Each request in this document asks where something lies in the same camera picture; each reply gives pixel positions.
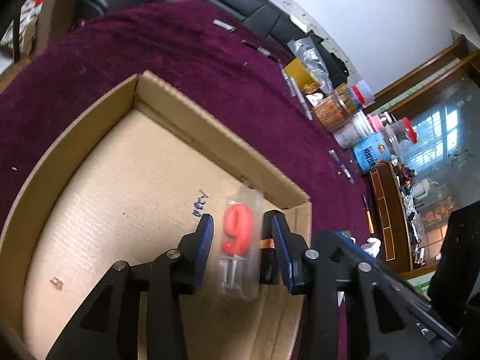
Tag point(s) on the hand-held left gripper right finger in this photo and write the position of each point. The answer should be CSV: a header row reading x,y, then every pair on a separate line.
x,y
281,251

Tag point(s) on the wooden brick pattern counter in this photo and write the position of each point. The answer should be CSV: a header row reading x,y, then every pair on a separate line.
x,y
390,210

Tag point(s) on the white lid jar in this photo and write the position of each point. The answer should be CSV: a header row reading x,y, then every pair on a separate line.
x,y
350,131

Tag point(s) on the large red lid jar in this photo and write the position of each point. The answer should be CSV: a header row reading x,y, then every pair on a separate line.
x,y
403,133

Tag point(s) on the blue label jar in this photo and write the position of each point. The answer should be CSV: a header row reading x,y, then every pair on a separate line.
x,y
369,153

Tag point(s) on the black object with orange band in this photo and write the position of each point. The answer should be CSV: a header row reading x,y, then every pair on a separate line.
x,y
267,232

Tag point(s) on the yellow utility knife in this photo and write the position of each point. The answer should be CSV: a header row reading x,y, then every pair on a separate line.
x,y
368,217

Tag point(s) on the pink lid bottle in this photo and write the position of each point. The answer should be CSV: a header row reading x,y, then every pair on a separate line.
x,y
377,122

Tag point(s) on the cardboard box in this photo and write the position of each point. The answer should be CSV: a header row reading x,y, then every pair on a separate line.
x,y
131,176

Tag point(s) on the gold lid jar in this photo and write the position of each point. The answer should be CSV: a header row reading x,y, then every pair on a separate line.
x,y
347,95

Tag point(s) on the purple silver tube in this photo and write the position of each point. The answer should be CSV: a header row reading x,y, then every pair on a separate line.
x,y
339,163

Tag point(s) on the amber jar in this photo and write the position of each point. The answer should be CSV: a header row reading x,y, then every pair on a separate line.
x,y
332,110

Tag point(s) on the white pen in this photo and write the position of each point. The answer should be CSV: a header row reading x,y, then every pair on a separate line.
x,y
303,101

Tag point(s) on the maroon tablecloth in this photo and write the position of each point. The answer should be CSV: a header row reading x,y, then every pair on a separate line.
x,y
187,52

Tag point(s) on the dark pen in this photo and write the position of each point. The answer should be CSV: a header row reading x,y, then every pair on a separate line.
x,y
258,48

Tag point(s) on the printed cushion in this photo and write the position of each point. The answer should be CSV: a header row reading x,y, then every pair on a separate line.
x,y
30,11

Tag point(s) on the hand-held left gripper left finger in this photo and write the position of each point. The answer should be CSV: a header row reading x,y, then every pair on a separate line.
x,y
205,247

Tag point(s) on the yellow packet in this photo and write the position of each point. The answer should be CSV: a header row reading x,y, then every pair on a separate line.
x,y
303,73

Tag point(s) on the black bag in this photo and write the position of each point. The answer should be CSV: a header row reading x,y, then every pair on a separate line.
x,y
332,62

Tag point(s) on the silver lighter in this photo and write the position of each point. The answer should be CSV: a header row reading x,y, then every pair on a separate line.
x,y
224,25

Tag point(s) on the small red lid jar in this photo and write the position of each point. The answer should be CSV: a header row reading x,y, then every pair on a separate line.
x,y
362,92

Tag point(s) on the wooden framed glass partition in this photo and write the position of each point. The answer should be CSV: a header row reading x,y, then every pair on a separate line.
x,y
450,120

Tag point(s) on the clear plastic bag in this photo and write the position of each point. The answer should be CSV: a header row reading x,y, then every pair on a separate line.
x,y
309,54

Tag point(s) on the number nine candle packet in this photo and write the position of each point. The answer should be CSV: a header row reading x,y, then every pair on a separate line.
x,y
236,232

